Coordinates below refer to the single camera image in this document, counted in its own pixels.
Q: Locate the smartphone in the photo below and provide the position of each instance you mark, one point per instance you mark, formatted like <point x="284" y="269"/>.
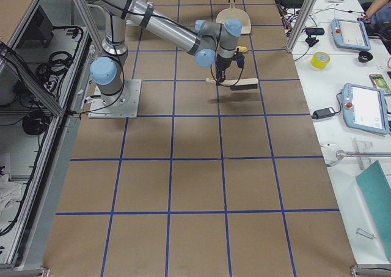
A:
<point x="379" y="82"/>

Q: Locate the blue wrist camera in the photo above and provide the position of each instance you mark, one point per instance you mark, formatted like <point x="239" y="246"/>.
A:
<point x="239" y="58"/>

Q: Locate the yellow potato-like bread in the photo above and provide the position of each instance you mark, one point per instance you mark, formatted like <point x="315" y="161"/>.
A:
<point x="241" y="49"/>

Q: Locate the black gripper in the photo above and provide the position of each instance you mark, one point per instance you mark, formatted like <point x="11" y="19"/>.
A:
<point x="222" y="64"/>

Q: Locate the yellow tape roll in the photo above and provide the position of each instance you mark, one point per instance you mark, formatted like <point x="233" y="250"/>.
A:
<point x="320" y="60"/>

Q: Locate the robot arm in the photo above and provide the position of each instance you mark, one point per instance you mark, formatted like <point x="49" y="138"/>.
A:
<point x="209" y="42"/>

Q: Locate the upper teach pendant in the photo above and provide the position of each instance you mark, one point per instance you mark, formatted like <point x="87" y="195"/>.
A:
<point x="350" y="35"/>

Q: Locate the lower teach pendant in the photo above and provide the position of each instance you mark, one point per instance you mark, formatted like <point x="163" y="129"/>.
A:
<point x="364" y="108"/>

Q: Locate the teach pendant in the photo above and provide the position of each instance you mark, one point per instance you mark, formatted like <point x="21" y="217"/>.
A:
<point x="350" y="35"/>
<point x="364" y="108"/>

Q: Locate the aluminium frame post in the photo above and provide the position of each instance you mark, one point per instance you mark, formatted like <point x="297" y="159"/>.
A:
<point x="299" y="24"/>

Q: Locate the person forearm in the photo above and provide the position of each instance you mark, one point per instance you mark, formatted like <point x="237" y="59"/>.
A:
<point x="376" y="6"/>

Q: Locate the white cloth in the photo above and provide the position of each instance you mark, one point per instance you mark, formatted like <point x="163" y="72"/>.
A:
<point x="10" y="191"/>

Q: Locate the white dustpan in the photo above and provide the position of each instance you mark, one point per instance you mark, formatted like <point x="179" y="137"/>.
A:
<point x="234" y="13"/>

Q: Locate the black power adapter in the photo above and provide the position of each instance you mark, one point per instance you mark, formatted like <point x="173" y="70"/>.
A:
<point x="324" y="113"/>

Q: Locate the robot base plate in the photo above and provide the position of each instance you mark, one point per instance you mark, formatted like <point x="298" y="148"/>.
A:
<point x="124" y="104"/>

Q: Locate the teal board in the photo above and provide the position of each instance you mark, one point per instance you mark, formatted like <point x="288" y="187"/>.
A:
<point x="376" y="191"/>

